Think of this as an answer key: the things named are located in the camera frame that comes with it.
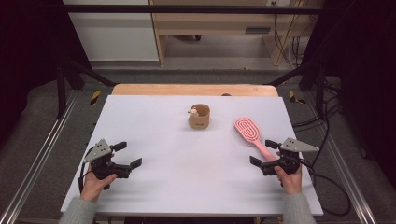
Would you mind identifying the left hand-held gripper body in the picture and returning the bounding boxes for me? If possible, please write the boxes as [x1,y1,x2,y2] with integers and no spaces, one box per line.
[83,138,133,182]

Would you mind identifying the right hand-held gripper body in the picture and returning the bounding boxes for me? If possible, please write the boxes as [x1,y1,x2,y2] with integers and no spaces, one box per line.
[261,137,320,177]

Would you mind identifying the pink hairbrush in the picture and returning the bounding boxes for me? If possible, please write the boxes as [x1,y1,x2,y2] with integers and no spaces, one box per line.
[233,117,278,163]

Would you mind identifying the tan round cup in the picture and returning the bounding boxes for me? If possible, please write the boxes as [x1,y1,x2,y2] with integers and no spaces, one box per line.
[188,104,211,130]

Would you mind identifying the person's right hand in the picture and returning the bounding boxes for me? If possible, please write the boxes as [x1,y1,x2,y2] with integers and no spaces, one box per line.
[274,150,304,196]

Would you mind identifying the person's left hand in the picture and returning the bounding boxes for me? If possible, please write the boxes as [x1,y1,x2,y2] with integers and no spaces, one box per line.
[79,169,119,203]

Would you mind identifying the white table board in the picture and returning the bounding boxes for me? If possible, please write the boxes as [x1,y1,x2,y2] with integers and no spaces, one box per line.
[60,94,324,217]

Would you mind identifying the yellow black floor tape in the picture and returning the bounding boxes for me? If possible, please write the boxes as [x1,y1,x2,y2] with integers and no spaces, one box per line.
[89,90,103,106]
[289,91,307,105]

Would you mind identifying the wooden table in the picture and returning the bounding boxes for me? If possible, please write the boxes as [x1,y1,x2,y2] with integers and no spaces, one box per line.
[111,83,279,97]

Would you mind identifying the white cabinet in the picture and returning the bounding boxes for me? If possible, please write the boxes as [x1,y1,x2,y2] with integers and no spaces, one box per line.
[62,0,160,63]

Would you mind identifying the black curtain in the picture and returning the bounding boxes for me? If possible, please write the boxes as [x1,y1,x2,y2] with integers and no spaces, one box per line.
[301,0,396,183]
[0,0,92,146]

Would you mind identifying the light wooden desk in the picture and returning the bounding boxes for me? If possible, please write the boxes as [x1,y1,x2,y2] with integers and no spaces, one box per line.
[148,0,325,67]

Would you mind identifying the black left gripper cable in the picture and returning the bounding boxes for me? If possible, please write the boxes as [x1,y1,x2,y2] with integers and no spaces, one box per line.
[78,147,95,194]

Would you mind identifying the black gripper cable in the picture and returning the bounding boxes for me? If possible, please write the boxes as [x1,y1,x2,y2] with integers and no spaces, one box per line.
[78,147,95,194]
[298,158,352,217]

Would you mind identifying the black floor cables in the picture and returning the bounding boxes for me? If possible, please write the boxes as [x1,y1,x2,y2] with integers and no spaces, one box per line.
[291,77,344,171]

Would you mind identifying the aluminium floor rail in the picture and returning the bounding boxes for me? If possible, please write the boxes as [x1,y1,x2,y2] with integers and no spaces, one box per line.
[0,89,81,224]
[302,92,378,224]

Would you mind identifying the black metal frame stand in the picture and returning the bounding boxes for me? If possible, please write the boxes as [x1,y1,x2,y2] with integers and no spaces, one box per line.
[265,60,329,119]
[55,58,118,119]

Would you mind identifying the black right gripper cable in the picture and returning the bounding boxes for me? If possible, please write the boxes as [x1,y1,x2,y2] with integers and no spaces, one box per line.
[298,158,352,217]

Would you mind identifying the hanging black cable bundle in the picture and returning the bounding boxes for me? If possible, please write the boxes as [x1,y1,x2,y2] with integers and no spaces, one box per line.
[270,1,313,68]

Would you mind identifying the black horizontal frame bar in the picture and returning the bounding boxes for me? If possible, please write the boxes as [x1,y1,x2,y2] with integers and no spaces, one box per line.
[62,4,335,15]

